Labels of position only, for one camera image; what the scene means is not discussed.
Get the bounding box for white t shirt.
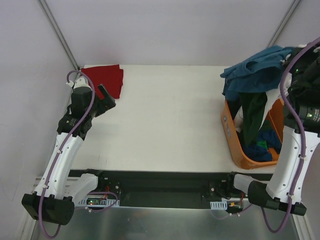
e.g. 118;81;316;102
233;73;292;132

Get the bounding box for teal blue t shirt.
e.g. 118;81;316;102
220;45;294;101

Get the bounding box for dark green t shirt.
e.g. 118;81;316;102
239;92;267;146

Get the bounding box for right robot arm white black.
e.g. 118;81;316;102
225;44;320;216

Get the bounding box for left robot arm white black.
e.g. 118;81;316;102
21;77;116;226

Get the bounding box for folded red t shirt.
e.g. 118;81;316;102
81;64;124;100

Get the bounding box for orange plastic basket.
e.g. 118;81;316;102
220;99;284;170

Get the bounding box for royal blue t shirt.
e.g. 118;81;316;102
240;129;282;163

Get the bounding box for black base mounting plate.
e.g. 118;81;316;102
94;169;255;208

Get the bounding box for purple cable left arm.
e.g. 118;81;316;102
38;70;96;239

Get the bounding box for right aluminium frame post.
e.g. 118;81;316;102
254;0;303;68

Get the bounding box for aluminium frame post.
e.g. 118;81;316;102
254;0;303;68
37;0;80;70

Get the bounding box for left aluminium frame post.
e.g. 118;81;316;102
37;0;80;70

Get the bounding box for left white cable duct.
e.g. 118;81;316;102
75;197;120;208

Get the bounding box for white cable duct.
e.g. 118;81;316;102
210;200;228;211
75;197;120;208

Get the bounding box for right white cable duct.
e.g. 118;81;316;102
210;200;228;211

